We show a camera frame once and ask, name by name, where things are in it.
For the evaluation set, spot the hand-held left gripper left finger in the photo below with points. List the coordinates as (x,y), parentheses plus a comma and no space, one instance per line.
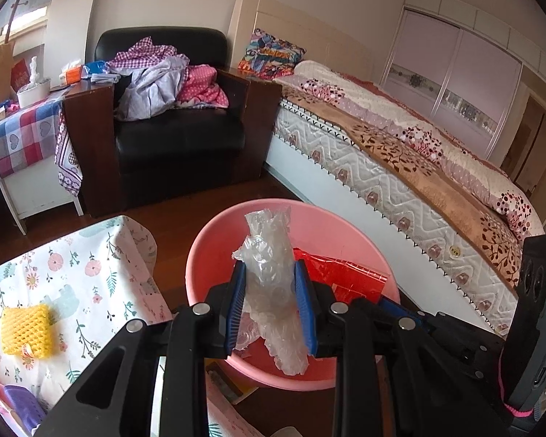
(234,305)

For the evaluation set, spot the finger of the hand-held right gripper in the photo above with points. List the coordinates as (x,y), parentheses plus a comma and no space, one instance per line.
(398,309)

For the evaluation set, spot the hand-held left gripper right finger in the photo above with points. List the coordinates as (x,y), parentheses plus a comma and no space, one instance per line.
(305,309)

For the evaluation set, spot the red plastic wrapper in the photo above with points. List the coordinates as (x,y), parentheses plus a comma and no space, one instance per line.
(341,273)

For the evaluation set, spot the clear bubble wrap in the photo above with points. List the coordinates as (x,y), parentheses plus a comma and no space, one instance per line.
(266,255)

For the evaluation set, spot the pink plastic bucket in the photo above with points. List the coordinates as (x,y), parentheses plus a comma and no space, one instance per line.
(218,236)

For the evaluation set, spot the floral tablecloth table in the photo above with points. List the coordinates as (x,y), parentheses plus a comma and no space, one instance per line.
(95,273)

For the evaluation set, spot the bed with cream headboard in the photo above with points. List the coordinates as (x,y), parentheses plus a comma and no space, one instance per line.
(346,159)

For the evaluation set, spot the brown floral blanket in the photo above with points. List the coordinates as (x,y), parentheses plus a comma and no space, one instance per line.
(391,145)

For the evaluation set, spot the black leather armchair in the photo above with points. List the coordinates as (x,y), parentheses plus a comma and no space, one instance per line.
(177,145)

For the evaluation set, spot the white pink floral quilt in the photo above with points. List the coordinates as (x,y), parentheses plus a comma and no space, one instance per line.
(391,104)

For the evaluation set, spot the yellow foam net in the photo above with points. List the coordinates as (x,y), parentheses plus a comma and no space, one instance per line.
(25,330)

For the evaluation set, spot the pink dotted garment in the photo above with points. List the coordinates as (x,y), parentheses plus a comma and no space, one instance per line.
(202,86)

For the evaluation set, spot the purple flower cloth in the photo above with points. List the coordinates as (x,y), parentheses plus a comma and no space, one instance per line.
(68,159)

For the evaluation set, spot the white cabinet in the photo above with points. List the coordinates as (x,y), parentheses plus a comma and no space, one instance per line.
(36,195)

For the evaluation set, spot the purple packet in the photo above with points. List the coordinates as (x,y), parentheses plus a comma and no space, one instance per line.
(25,407)

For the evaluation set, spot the lavender garment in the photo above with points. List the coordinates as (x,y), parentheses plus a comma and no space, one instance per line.
(150,86)

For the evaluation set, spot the colourful cartoon pillow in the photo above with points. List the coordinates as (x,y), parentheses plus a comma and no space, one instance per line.
(270,57)

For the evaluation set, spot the wardrobe with sliding doors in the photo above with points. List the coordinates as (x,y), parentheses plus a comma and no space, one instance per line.
(427,54)

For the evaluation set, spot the white papers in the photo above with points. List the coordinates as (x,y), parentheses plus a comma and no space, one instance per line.
(103,78)

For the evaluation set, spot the purple checked shirt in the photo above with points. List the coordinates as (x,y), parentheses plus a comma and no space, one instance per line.
(141,52)

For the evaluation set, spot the blue packet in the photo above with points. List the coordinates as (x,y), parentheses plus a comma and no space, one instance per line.
(94,68)

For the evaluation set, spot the plaid tablecloth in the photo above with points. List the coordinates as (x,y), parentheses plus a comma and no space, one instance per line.
(18,132)

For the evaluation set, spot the orange tissue box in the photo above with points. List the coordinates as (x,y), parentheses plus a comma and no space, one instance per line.
(72,74)

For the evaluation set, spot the white round tissue container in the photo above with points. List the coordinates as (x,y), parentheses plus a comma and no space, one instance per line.
(32,93)

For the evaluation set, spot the red box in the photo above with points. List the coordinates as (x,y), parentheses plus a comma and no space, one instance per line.
(20,75)

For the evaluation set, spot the window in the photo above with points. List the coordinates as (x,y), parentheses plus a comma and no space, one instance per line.
(32,22)

